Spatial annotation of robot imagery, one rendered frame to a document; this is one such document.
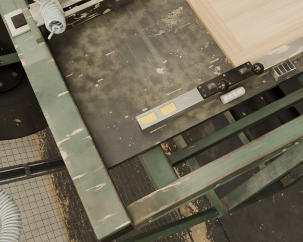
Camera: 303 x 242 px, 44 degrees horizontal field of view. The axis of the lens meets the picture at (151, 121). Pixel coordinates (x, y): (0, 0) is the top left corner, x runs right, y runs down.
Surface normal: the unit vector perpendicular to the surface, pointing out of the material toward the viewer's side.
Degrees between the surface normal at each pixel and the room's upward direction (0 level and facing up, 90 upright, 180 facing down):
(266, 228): 0
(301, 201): 0
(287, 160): 0
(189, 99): 55
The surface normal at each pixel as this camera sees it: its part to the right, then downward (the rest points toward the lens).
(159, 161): -0.05, -0.40
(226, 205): -0.75, 0.12
